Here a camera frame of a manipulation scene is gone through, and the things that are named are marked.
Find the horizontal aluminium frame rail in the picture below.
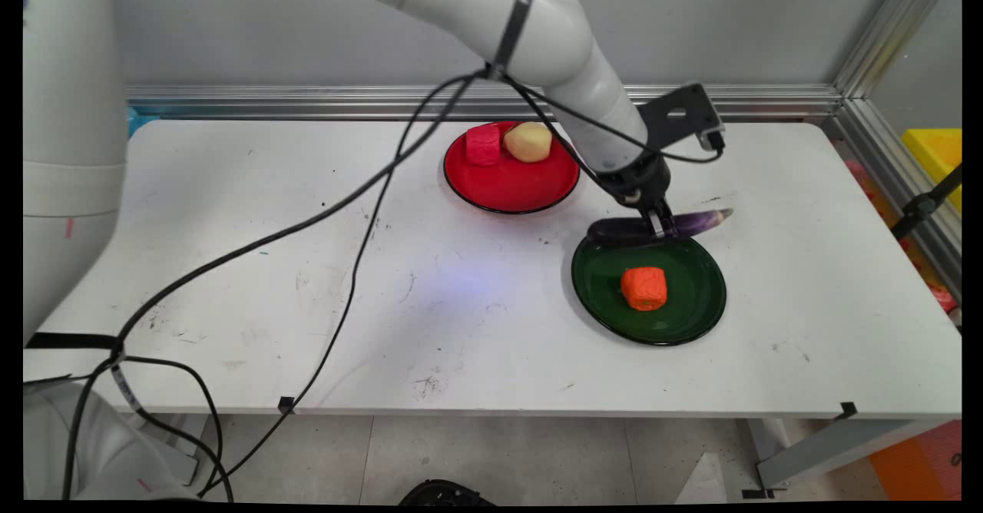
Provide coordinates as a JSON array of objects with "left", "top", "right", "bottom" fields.
[{"left": 127, "top": 85, "right": 842, "bottom": 121}]

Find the slanted aluminium frame rail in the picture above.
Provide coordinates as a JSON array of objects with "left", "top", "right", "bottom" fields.
[{"left": 826, "top": 98, "right": 962, "bottom": 299}]

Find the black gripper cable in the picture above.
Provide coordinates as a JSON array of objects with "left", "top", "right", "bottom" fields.
[{"left": 196, "top": 71, "right": 642, "bottom": 498}]

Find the black stand clamp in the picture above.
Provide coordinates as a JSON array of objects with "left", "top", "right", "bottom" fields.
[{"left": 891, "top": 166, "right": 962, "bottom": 239}]

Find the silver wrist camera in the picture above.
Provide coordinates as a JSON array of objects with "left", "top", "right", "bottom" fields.
[{"left": 697, "top": 117, "right": 726, "bottom": 153}]

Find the black cable strap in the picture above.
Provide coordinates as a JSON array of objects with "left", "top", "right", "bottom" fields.
[
  {"left": 27, "top": 332, "right": 125, "bottom": 351},
  {"left": 490, "top": 0, "right": 537, "bottom": 78}
]

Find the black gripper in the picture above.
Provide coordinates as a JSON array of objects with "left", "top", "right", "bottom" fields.
[{"left": 595, "top": 151, "right": 679, "bottom": 239}]

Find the red round plate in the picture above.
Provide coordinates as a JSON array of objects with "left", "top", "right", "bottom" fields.
[{"left": 443, "top": 120, "right": 582, "bottom": 216}]

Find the upright aluminium frame post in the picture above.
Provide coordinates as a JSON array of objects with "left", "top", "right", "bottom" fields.
[{"left": 833, "top": 0, "right": 957, "bottom": 101}]

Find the yellow box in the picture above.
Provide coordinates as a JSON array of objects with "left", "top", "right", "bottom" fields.
[{"left": 901, "top": 129, "right": 962, "bottom": 214}]

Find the grey table leg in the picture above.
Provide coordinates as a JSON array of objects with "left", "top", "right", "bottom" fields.
[{"left": 756, "top": 419, "right": 922, "bottom": 491}]

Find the pink red food block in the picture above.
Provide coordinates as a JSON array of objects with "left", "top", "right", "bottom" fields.
[{"left": 465, "top": 124, "right": 502, "bottom": 167}]

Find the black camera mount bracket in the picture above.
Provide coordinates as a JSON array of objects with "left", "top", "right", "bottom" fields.
[{"left": 637, "top": 83, "right": 723, "bottom": 149}]

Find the yellow potato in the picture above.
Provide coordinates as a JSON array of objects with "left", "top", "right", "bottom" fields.
[{"left": 503, "top": 121, "right": 554, "bottom": 164}]

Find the orange box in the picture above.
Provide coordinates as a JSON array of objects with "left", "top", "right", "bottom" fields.
[{"left": 868, "top": 421, "right": 962, "bottom": 501}]

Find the purple eggplant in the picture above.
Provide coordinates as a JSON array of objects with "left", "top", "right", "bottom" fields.
[{"left": 587, "top": 207, "right": 734, "bottom": 249}]

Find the dark green round plate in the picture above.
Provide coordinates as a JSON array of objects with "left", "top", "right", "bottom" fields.
[{"left": 571, "top": 233, "right": 728, "bottom": 346}]

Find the black base cable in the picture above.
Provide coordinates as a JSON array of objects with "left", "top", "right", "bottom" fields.
[{"left": 119, "top": 356, "right": 233, "bottom": 500}]

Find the black round object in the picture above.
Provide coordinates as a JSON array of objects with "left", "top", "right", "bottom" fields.
[{"left": 399, "top": 480, "right": 496, "bottom": 506}]

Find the orange carrot chunk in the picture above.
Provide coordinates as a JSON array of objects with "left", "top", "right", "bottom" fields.
[{"left": 621, "top": 266, "right": 669, "bottom": 313}]

